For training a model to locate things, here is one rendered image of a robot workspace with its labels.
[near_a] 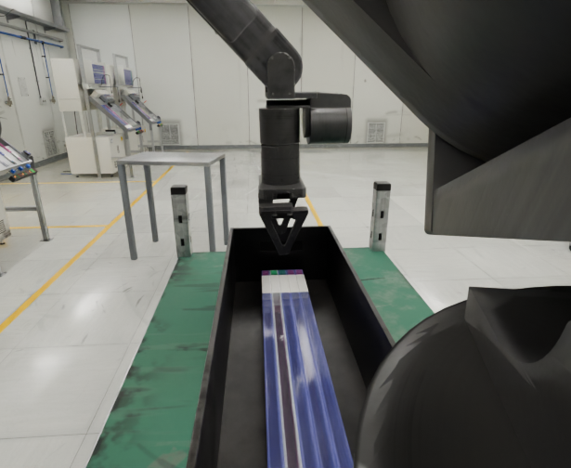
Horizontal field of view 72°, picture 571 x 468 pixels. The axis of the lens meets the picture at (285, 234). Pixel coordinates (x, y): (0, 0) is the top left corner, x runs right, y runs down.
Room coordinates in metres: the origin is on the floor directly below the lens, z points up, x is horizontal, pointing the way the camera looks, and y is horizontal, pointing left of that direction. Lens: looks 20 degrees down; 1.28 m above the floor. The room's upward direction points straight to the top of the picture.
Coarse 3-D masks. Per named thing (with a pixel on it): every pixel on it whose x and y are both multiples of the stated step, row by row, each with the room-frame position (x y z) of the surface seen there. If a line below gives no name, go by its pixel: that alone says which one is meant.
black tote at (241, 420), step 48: (240, 240) 0.63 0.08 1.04; (336, 240) 0.57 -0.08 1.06; (240, 288) 0.60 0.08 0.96; (336, 288) 0.54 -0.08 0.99; (240, 336) 0.46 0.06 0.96; (336, 336) 0.46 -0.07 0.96; (384, 336) 0.32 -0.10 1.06; (240, 384) 0.37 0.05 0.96; (336, 384) 0.37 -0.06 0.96; (192, 432) 0.21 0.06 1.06; (240, 432) 0.30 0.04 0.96
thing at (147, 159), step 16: (128, 160) 2.93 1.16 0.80; (144, 160) 2.93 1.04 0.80; (160, 160) 2.93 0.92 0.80; (176, 160) 2.93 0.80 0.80; (192, 160) 2.93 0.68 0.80; (208, 160) 2.93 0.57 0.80; (224, 160) 3.24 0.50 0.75; (208, 176) 2.84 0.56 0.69; (224, 176) 3.24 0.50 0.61; (128, 192) 2.95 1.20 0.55; (208, 192) 2.84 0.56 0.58; (224, 192) 3.24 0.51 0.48; (128, 208) 2.92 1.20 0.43; (208, 208) 2.84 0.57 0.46; (224, 208) 3.24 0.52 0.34; (128, 224) 2.91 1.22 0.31; (208, 224) 2.84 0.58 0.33; (224, 224) 3.24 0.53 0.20; (128, 240) 2.92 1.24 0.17; (224, 240) 3.25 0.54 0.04
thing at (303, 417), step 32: (288, 288) 0.54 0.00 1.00; (288, 320) 0.45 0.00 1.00; (288, 352) 0.38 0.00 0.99; (320, 352) 0.38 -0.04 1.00; (288, 384) 0.33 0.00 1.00; (320, 384) 0.33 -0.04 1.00; (288, 416) 0.29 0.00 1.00; (320, 416) 0.29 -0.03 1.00; (288, 448) 0.25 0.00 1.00; (320, 448) 0.25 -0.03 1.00
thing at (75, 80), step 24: (72, 72) 6.15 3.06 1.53; (96, 72) 6.44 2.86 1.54; (72, 96) 6.15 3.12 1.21; (96, 96) 6.36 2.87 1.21; (120, 120) 6.30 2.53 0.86; (72, 144) 6.14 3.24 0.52; (96, 144) 6.15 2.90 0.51; (120, 144) 6.67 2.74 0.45; (72, 168) 6.13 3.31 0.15; (96, 168) 6.16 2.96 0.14
